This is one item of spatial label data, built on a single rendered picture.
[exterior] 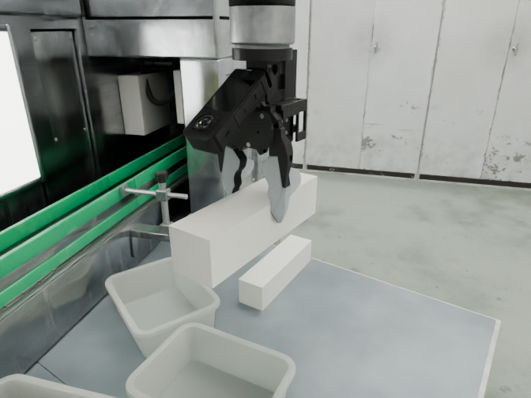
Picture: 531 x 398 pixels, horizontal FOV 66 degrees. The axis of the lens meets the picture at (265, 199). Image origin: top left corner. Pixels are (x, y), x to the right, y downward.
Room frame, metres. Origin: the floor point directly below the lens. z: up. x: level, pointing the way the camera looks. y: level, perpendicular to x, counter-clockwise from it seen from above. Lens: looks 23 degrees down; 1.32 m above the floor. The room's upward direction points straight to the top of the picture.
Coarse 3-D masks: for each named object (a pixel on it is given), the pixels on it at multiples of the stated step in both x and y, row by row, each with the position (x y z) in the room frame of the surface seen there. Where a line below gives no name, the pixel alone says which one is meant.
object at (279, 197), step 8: (272, 160) 0.47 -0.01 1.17; (264, 168) 0.47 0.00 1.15; (272, 168) 0.47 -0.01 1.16; (264, 176) 0.47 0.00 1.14; (272, 176) 0.47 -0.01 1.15; (280, 176) 0.46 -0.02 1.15; (296, 176) 0.50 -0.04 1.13; (272, 184) 0.47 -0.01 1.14; (280, 184) 0.46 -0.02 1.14; (296, 184) 0.50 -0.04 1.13; (272, 192) 0.47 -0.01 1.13; (280, 192) 0.46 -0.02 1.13; (288, 192) 0.47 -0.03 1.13; (272, 200) 0.47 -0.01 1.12; (280, 200) 0.46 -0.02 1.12; (288, 200) 0.47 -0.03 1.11; (272, 208) 0.47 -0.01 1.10; (280, 208) 0.46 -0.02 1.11; (280, 216) 0.47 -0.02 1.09
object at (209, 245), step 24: (240, 192) 0.51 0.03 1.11; (264, 192) 0.51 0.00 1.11; (312, 192) 0.56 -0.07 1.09; (192, 216) 0.43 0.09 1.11; (216, 216) 0.43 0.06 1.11; (240, 216) 0.43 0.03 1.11; (264, 216) 0.46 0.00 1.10; (288, 216) 0.51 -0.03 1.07; (192, 240) 0.39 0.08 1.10; (216, 240) 0.38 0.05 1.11; (240, 240) 0.42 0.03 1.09; (264, 240) 0.46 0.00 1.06; (192, 264) 0.39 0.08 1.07; (216, 264) 0.38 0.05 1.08; (240, 264) 0.41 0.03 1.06
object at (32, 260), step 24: (168, 168) 1.13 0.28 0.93; (72, 216) 0.74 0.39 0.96; (96, 216) 0.81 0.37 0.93; (120, 216) 0.88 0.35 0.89; (48, 240) 0.67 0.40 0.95; (72, 240) 0.73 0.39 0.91; (0, 264) 0.57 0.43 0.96; (24, 264) 0.61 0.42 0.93; (48, 264) 0.66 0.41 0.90; (0, 288) 0.56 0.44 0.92; (24, 288) 0.60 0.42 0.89
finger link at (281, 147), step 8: (280, 128) 0.47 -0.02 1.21; (280, 136) 0.46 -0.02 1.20; (272, 144) 0.47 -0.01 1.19; (280, 144) 0.46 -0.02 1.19; (288, 144) 0.46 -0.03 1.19; (272, 152) 0.47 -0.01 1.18; (280, 152) 0.46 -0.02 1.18; (288, 152) 0.46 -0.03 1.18; (280, 160) 0.46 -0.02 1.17; (288, 160) 0.46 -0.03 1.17; (280, 168) 0.46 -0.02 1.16; (288, 168) 0.46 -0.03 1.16; (288, 176) 0.47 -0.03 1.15; (288, 184) 0.47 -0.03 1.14
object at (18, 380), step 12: (0, 384) 0.44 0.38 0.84; (12, 384) 0.44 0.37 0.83; (24, 384) 0.44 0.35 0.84; (36, 384) 0.44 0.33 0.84; (48, 384) 0.43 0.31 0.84; (60, 384) 0.44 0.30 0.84; (0, 396) 0.43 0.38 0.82; (12, 396) 0.44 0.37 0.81; (24, 396) 0.44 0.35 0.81; (36, 396) 0.43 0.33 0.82; (48, 396) 0.43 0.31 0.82; (60, 396) 0.42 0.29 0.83; (72, 396) 0.42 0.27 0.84; (84, 396) 0.41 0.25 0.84; (96, 396) 0.41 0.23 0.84; (108, 396) 0.41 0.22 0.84
